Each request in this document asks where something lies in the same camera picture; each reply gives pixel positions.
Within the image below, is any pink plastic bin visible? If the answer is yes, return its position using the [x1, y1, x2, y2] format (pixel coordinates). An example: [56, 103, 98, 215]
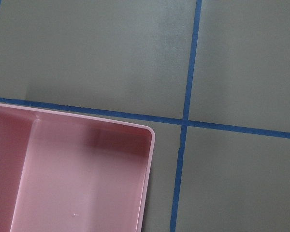
[0, 104, 155, 232]

